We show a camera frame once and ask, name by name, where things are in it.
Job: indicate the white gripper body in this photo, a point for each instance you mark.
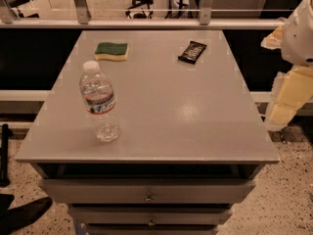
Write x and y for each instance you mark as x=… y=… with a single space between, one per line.
x=299 y=38

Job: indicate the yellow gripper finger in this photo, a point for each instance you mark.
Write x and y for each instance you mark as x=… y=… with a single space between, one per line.
x=273 y=40
x=290 y=92

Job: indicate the clear plastic water bottle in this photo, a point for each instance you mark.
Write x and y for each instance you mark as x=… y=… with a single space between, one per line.
x=98 y=96

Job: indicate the green and yellow sponge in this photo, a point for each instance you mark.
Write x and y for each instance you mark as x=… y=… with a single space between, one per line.
x=112 y=51

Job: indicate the dark candy bar wrapper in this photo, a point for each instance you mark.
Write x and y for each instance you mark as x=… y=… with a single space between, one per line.
x=192 y=52

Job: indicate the grey drawer cabinet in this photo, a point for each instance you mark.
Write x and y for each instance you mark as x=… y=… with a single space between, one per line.
x=177 y=121

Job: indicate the black office chair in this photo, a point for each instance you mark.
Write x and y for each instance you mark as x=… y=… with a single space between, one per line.
x=140 y=9

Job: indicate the grey drawer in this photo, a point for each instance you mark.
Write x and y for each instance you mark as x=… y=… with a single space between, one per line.
x=147 y=191
x=144 y=215

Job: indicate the top grey drawer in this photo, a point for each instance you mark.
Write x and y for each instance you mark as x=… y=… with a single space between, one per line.
x=147 y=191

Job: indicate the metal railing bar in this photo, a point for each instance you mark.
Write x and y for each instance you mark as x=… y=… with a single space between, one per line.
x=177 y=24

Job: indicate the black pole stand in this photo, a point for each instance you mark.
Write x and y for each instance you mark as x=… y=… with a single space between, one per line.
x=5 y=133

